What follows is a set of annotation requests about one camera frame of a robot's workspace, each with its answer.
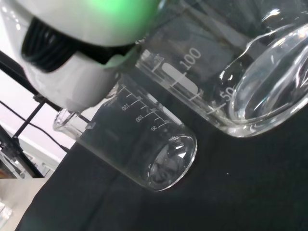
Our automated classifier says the black floor cable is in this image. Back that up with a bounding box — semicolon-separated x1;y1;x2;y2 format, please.
0;100;72;153

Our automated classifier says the black tripod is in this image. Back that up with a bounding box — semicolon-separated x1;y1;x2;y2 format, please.
0;49;62;179

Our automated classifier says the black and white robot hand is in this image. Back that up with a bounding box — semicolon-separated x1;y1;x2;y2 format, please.
0;0;167;112

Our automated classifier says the black bench cloth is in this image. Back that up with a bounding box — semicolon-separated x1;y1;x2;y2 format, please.
18;103;308;231

